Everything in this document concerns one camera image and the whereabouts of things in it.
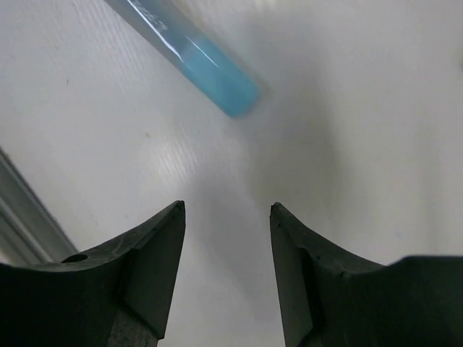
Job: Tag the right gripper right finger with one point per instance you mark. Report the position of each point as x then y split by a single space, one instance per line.
331 297

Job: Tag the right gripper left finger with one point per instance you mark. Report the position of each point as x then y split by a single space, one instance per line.
118 293

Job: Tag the blue highlighter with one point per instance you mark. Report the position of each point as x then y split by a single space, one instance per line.
175 36

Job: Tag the aluminium rail frame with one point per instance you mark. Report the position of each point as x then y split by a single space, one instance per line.
29 233

